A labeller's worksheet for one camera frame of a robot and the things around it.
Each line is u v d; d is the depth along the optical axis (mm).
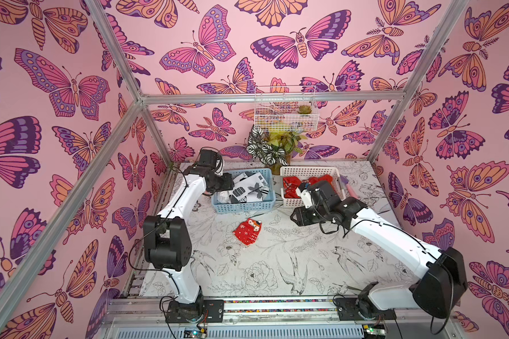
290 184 1030
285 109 950
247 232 919
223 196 1008
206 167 660
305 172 1095
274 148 942
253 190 1001
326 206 596
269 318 730
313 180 1044
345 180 1101
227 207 963
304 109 922
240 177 1030
